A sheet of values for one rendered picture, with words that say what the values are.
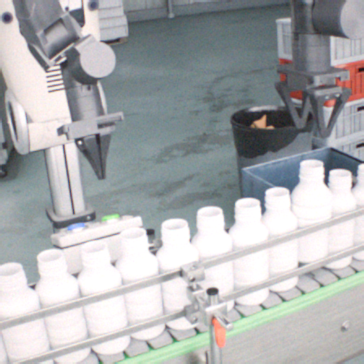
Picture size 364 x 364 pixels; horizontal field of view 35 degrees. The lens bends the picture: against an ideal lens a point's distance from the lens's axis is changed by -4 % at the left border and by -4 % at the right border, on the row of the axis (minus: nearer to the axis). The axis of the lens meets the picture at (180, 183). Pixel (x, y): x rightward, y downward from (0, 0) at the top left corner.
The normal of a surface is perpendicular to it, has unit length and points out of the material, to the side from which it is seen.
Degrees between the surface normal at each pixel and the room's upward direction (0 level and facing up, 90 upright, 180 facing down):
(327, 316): 90
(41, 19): 98
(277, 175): 90
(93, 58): 70
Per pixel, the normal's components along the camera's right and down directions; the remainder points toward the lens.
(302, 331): 0.44, 0.31
